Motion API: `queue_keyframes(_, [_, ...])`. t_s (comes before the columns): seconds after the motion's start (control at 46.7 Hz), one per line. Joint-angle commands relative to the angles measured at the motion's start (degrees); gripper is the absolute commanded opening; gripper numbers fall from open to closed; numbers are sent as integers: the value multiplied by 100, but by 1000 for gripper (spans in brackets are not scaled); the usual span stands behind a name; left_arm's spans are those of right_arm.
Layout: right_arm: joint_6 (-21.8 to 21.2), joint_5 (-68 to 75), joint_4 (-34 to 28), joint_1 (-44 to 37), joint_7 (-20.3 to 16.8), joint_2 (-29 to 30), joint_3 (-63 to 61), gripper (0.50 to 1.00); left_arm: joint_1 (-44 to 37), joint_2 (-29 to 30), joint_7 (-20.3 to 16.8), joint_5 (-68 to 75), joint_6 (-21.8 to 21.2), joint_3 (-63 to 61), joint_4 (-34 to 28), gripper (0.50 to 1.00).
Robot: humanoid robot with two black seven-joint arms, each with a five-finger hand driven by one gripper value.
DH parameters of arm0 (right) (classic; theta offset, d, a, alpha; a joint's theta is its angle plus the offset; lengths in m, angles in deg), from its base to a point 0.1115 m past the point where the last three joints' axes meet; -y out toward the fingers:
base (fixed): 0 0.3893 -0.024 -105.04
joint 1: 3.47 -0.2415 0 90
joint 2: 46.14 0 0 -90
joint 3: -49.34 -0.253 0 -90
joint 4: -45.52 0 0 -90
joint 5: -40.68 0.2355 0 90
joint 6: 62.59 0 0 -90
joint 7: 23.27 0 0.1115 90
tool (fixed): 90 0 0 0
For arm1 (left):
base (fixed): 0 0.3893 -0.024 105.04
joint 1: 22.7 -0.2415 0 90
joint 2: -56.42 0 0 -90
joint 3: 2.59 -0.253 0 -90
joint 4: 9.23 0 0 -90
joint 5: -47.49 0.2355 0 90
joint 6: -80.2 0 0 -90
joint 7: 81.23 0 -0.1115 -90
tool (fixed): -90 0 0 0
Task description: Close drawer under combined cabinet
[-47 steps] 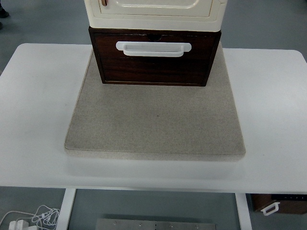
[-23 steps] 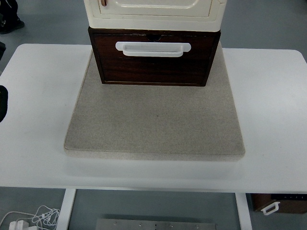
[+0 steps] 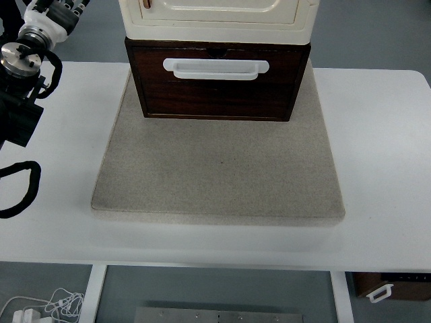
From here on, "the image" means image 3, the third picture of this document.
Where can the white and black robot palm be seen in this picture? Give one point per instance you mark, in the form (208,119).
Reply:
(51,21)

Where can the dark wooden drawer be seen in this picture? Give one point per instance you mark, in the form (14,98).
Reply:
(271,96)

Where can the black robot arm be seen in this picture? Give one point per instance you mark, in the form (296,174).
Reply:
(30,70)

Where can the dark wooden cabinet base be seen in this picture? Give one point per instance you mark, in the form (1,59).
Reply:
(182,44)

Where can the cream upper cabinet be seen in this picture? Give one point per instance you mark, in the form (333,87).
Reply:
(260,22)

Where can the grey felt mat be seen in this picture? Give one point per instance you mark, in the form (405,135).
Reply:
(220,172)

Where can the white table leg left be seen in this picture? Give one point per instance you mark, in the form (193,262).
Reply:
(93,294)

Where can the white table leg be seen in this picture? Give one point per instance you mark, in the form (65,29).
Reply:
(93,294)
(341,297)

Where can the white power adapter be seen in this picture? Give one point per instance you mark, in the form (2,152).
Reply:
(26,316)

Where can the white table leg right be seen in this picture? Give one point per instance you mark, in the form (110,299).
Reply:
(341,297)

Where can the white drawer handle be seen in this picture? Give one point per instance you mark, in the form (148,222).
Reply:
(216,69)

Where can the brown box with white handle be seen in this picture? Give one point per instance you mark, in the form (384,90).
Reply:
(400,286)

